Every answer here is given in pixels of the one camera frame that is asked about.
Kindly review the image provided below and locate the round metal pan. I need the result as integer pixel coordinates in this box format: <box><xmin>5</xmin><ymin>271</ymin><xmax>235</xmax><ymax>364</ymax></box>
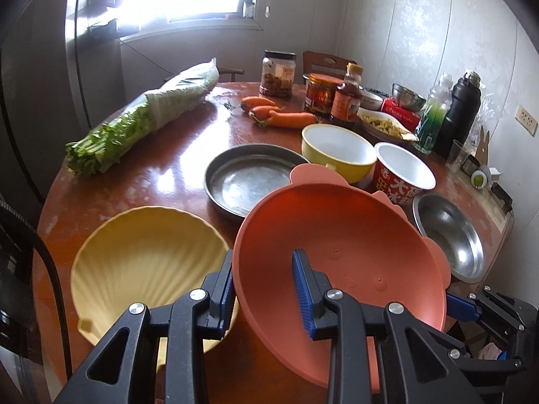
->
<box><xmin>204</xmin><ymin>143</ymin><xmax>312</xmax><ymax>220</ymax></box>

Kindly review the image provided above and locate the chili sauce jar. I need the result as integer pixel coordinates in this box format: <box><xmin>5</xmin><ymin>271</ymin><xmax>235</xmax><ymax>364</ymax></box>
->
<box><xmin>304</xmin><ymin>73</ymin><xmax>343</xmax><ymax>117</ymax></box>

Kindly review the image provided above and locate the yellow shell-shaped plate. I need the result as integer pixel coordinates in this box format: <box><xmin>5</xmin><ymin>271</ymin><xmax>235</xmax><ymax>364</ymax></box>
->
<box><xmin>70</xmin><ymin>205</ymin><xmax>241</xmax><ymax>373</ymax></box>

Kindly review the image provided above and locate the cardboard rabbit cutout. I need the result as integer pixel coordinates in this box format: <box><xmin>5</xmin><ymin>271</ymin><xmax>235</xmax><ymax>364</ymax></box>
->
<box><xmin>476</xmin><ymin>126</ymin><xmax>492</xmax><ymax>165</ymax></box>

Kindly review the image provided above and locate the brown sauce bottle orange cap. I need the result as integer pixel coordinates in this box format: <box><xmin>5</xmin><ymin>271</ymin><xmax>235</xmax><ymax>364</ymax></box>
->
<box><xmin>329</xmin><ymin>62</ymin><xmax>363</xmax><ymax>126</ymax></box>

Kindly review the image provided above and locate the salmon plastic bowl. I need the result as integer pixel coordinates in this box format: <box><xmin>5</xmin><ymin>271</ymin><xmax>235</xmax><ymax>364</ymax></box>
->
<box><xmin>233</xmin><ymin>163</ymin><xmax>451</xmax><ymax>389</ymax></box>

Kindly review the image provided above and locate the white ceramic bowl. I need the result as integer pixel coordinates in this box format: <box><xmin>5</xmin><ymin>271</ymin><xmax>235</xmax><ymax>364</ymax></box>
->
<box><xmin>360</xmin><ymin>88</ymin><xmax>385</xmax><ymax>110</ymax></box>

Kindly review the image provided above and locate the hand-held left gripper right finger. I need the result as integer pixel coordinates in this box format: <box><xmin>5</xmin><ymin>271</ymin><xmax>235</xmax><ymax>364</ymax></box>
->
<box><xmin>292</xmin><ymin>248</ymin><xmax>484</xmax><ymax>404</ymax></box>

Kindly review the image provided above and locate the wooden chair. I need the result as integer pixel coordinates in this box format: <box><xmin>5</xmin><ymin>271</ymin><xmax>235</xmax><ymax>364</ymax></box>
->
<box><xmin>302</xmin><ymin>50</ymin><xmax>358</xmax><ymax>86</ymax></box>
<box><xmin>217</xmin><ymin>66</ymin><xmax>246</xmax><ymax>84</ymax></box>

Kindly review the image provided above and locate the wrapped celery bundle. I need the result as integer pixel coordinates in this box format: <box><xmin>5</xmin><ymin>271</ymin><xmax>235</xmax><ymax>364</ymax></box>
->
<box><xmin>65</xmin><ymin>61</ymin><xmax>220</xmax><ymax>177</ymax></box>

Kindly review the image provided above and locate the pickle jar with black lid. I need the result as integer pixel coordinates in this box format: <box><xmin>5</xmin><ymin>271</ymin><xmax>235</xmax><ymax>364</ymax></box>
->
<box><xmin>259</xmin><ymin>49</ymin><xmax>296</xmax><ymax>97</ymax></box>

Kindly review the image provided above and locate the black cable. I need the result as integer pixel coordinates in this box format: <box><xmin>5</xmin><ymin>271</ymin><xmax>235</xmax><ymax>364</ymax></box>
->
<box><xmin>0</xmin><ymin>201</ymin><xmax>73</xmax><ymax>381</ymax></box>

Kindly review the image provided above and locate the green plastic bottle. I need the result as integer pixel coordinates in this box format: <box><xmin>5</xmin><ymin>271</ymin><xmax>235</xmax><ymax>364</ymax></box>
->
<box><xmin>413</xmin><ymin>73</ymin><xmax>453</xmax><ymax>154</ymax></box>

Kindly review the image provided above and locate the black box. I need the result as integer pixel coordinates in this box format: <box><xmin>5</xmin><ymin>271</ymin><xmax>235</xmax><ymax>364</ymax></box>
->
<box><xmin>490</xmin><ymin>182</ymin><xmax>515</xmax><ymax>213</ymax></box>

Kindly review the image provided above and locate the red paper noodle bowl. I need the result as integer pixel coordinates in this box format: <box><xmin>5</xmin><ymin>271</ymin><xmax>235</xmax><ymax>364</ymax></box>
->
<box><xmin>371</xmin><ymin>142</ymin><xmax>436</xmax><ymax>207</ymax></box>

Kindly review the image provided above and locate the wall socket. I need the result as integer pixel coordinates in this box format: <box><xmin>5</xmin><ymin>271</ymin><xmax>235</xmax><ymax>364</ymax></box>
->
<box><xmin>516</xmin><ymin>105</ymin><xmax>539</xmax><ymax>136</ymax></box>

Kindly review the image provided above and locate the small stainless steel bowl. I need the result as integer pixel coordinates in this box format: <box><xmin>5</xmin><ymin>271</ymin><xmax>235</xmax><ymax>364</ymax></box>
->
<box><xmin>391</xmin><ymin>83</ymin><xmax>427</xmax><ymax>112</ymax></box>

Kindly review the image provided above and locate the white plate with food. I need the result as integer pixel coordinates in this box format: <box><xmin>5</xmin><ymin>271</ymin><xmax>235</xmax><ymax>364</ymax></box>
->
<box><xmin>357</xmin><ymin>107</ymin><xmax>419</xmax><ymax>143</ymax></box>

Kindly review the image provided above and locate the yellow bowl with handle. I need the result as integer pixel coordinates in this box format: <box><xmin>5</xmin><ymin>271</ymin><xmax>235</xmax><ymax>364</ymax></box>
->
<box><xmin>301</xmin><ymin>123</ymin><xmax>377</xmax><ymax>184</ymax></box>

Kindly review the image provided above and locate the red tissue box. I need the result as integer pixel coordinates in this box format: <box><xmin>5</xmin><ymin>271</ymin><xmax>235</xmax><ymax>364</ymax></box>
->
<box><xmin>381</xmin><ymin>97</ymin><xmax>424</xmax><ymax>132</ymax></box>

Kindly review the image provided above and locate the clear plastic cup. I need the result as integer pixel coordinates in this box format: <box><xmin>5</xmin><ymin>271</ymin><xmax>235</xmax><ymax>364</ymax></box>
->
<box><xmin>445</xmin><ymin>139</ymin><xmax>466</xmax><ymax>173</ymax></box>

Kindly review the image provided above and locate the grey refrigerator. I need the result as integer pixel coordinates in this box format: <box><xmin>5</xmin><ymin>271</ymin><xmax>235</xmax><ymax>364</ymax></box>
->
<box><xmin>0</xmin><ymin>0</ymin><xmax>124</xmax><ymax>205</ymax></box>

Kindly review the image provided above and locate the black thermos flask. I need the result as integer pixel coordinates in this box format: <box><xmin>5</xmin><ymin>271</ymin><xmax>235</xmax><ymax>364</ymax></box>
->
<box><xmin>434</xmin><ymin>71</ymin><xmax>481</xmax><ymax>158</ymax></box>

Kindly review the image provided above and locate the large stainless steel bowl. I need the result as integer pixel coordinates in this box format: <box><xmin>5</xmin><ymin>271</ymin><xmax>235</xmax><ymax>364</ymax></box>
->
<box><xmin>412</xmin><ymin>194</ymin><xmax>489</xmax><ymax>284</ymax></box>

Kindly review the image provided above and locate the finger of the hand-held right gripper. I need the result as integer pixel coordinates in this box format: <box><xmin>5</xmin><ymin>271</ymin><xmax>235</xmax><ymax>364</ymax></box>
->
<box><xmin>434</xmin><ymin>332</ymin><xmax>524</xmax><ymax>386</ymax></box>
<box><xmin>446</xmin><ymin>286</ymin><xmax>529</xmax><ymax>342</ymax></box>

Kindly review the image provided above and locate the carrot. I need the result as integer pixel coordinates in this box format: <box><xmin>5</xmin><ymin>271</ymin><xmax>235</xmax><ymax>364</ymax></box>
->
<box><xmin>248</xmin><ymin>107</ymin><xmax>281</xmax><ymax>125</ymax></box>
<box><xmin>241</xmin><ymin>96</ymin><xmax>279</xmax><ymax>112</ymax></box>
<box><xmin>260</xmin><ymin>111</ymin><xmax>318</xmax><ymax>129</ymax></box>

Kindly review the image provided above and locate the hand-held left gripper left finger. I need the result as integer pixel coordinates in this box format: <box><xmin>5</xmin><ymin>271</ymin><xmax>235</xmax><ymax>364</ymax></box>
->
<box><xmin>55</xmin><ymin>249</ymin><xmax>235</xmax><ymax>404</ymax></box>

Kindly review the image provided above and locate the wall storage rack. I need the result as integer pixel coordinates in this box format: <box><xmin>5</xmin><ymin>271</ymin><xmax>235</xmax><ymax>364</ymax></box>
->
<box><xmin>86</xmin><ymin>0</ymin><xmax>124</xmax><ymax>39</ymax></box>

